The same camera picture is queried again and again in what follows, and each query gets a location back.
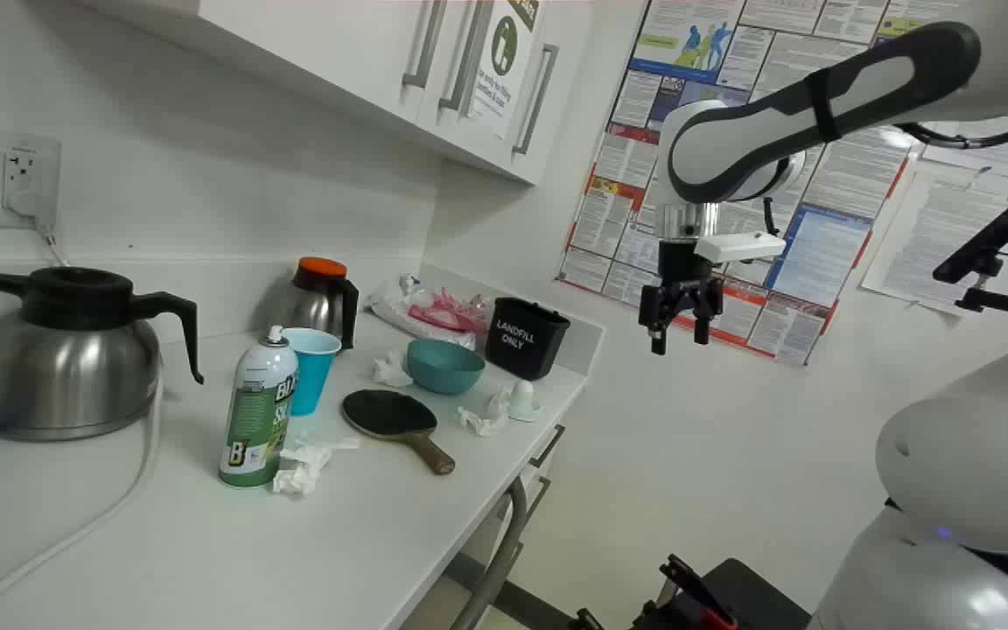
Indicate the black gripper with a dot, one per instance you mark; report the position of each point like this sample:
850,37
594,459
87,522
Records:
682,265

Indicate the white tissue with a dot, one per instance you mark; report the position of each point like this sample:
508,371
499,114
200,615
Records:
485,417
309,462
394,371

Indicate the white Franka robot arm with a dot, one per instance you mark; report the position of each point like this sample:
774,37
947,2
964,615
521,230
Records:
786,105

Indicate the black square plastic bin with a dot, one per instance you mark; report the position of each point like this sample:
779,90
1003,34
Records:
522,336

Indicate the small white cup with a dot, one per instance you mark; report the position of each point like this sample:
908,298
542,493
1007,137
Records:
522,403

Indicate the clear plastic bag red print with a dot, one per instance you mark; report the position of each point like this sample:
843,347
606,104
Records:
443,314

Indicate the teal bowl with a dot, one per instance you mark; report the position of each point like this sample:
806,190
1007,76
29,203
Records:
443,364

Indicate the black and red stand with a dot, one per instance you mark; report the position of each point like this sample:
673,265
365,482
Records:
737,596

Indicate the green and white cabinet sticker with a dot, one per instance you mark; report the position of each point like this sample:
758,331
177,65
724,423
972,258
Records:
506,57

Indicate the steel carafe with orange lid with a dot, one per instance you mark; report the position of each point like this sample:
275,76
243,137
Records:
314,301

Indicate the blue plastic cup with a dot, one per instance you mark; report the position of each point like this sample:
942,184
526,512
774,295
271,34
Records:
317,371

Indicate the green spray can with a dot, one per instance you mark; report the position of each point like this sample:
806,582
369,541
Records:
258,413

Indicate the large steel coffee carafe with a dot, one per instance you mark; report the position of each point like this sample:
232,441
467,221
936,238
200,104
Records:
67,371

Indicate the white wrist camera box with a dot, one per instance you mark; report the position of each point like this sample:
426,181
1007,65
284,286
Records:
741,245

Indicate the white paper wall notice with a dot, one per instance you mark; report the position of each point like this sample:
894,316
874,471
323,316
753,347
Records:
936,248

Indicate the black phone on mount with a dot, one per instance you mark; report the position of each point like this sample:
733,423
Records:
984,244

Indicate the white wall cabinet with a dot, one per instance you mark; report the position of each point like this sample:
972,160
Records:
340,57

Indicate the white wall power outlet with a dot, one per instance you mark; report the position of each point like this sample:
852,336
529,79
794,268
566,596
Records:
20,177

